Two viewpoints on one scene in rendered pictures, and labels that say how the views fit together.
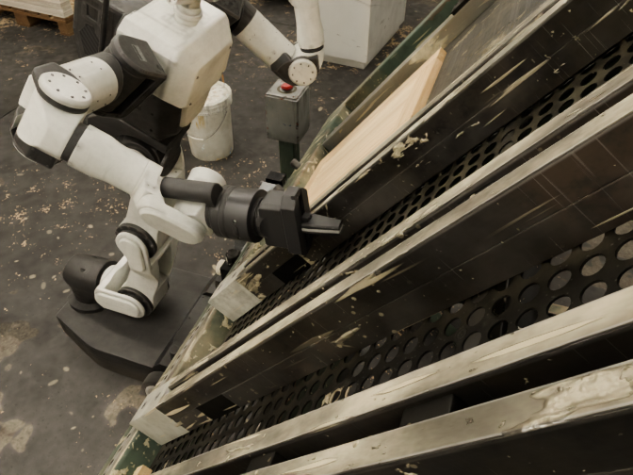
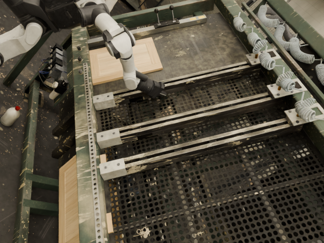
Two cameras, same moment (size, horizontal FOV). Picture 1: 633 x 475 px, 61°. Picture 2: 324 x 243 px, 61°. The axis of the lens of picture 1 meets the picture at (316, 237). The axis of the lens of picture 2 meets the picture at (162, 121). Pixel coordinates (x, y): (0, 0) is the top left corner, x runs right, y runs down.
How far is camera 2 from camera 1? 1.38 m
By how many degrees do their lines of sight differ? 57
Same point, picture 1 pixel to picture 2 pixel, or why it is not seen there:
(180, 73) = not seen: hidden behind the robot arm
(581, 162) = (249, 106)
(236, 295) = (108, 102)
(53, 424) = not seen: outside the picture
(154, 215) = (133, 81)
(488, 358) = (254, 127)
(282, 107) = not seen: hidden behind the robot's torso
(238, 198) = (150, 81)
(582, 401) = (267, 130)
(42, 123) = (128, 48)
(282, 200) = (161, 85)
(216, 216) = (144, 84)
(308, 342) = (190, 122)
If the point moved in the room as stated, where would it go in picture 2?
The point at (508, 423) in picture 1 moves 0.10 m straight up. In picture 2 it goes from (261, 132) to (278, 122)
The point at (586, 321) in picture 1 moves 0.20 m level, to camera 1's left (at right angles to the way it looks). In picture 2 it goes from (264, 125) to (254, 122)
